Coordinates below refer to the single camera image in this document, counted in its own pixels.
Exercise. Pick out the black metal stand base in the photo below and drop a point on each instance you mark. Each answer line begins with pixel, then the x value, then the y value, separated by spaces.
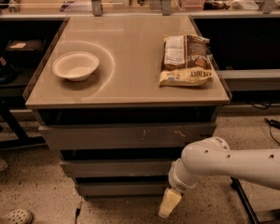
pixel 261 204

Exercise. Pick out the white paper bowl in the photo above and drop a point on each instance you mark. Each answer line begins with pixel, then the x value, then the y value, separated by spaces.
pixel 75 66

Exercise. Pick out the black cable plug on floor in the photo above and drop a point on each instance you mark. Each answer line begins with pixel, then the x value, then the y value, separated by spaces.
pixel 78 210

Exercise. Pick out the grey bottom drawer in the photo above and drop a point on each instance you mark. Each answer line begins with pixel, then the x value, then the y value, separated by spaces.
pixel 121 188

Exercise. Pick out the white perforated clog shoe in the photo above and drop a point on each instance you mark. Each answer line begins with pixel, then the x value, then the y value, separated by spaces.
pixel 19 216

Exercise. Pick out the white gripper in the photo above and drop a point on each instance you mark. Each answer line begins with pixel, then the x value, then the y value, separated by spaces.
pixel 179 184

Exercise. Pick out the black power adapter with cable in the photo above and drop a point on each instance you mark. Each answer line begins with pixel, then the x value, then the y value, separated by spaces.
pixel 274 129

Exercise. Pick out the black box on shelf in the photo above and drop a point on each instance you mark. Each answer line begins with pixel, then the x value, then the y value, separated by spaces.
pixel 25 53

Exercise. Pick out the brown yellow snack bag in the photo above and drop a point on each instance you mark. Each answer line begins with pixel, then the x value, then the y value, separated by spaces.
pixel 185 61

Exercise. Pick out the grey top drawer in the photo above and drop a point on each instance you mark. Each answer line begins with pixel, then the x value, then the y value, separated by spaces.
pixel 114 136

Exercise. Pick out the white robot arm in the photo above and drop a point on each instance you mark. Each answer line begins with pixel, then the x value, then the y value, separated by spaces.
pixel 213 156

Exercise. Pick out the grey drawer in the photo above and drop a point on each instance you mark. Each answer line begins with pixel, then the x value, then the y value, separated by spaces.
pixel 121 188
pixel 114 136
pixel 110 168

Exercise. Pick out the black side table frame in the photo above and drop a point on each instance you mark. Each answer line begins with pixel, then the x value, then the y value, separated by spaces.
pixel 11 97

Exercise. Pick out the grey drawer cabinet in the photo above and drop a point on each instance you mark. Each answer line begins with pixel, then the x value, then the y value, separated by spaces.
pixel 124 89

